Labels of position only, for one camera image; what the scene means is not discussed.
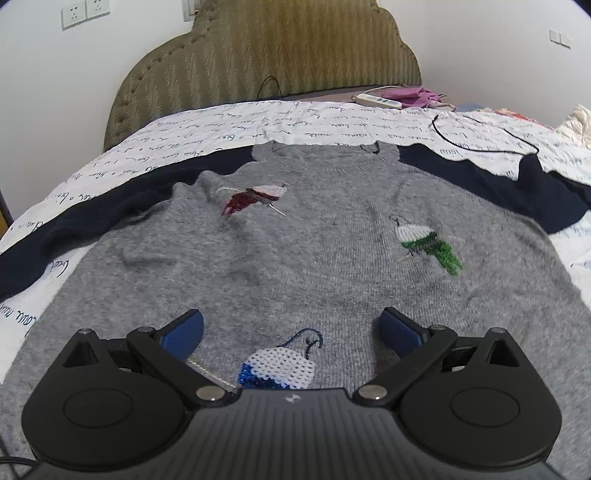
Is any grey sweater with navy sleeves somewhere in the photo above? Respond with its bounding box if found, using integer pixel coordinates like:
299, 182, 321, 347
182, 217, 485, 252
1, 142, 590, 479

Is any white quilt with blue script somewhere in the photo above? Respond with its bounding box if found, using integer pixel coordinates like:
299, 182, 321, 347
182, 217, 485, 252
1, 101, 590, 391

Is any purple cloth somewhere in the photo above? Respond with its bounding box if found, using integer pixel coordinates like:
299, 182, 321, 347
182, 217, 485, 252
382, 86, 441, 108

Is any white power strip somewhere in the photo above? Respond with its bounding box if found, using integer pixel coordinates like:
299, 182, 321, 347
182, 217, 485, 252
353, 93, 403, 110

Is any olive green padded headboard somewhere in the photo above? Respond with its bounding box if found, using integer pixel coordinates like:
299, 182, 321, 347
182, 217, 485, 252
103, 0, 422, 149

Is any black cable on bed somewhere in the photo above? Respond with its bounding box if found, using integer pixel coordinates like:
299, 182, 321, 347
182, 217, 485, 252
428, 112, 541, 158

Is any black cable behind headboard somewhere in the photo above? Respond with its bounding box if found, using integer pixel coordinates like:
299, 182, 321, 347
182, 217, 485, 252
256, 75, 284, 100

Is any white wall light switch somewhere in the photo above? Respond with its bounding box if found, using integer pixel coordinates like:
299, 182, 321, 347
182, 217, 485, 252
549, 30, 572, 49

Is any white double wall socket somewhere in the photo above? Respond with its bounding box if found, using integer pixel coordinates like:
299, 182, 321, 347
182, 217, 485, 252
61, 0, 110, 30

